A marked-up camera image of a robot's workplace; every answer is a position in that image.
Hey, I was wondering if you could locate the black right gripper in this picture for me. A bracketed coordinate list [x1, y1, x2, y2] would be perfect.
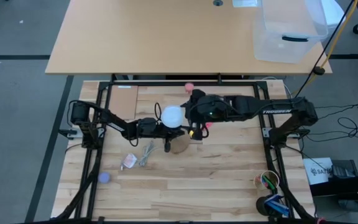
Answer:
[183, 89, 233, 140]

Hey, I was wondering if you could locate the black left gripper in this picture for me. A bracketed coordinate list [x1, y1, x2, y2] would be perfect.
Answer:
[137, 117, 189, 154]

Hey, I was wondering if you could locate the wooden base lamp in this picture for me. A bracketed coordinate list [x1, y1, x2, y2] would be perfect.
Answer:
[168, 133, 192, 155]

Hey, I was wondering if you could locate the white lightbulb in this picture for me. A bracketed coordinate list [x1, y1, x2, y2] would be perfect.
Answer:
[160, 105, 186, 129]

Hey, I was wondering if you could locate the clear plastic bag red print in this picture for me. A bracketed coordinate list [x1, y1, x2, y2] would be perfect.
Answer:
[119, 152, 138, 172]

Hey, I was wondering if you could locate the thin wooden board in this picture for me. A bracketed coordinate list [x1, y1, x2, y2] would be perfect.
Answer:
[108, 85, 139, 121]

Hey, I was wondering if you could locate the light wooden desk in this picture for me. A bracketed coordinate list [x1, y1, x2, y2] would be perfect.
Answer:
[45, 0, 333, 75]

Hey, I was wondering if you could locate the green marker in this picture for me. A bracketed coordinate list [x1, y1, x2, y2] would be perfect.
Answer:
[262, 175, 278, 190]

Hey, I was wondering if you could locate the black mesh pen cup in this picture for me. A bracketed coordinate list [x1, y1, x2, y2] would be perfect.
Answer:
[255, 194, 290, 218]

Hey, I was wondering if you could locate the clear plastic storage bin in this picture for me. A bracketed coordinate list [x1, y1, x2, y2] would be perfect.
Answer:
[252, 0, 329, 64]

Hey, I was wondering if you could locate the blue marker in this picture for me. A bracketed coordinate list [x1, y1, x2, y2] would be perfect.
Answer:
[264, 195, 290, 217]

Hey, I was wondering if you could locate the white printed box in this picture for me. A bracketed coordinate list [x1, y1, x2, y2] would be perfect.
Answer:
[302, 157, 334, 186]

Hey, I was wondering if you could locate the clear lamp power cord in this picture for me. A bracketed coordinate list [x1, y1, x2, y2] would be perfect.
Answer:
[137, 140, 158, 167]

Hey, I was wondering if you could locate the black aluminium table frame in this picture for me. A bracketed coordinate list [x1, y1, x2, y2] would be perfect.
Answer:
[50, 80, 323, 224]

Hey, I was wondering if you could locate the gold wire pen cup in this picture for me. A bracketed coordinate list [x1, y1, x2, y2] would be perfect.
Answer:
[253, 170, 280, 192]

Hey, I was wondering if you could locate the long black cable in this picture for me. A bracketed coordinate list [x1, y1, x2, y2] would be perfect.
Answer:
[293, 0, 354, 100]

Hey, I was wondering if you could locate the yellow cable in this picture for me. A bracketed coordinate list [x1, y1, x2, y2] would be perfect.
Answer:
[293, 0, 358, 95]

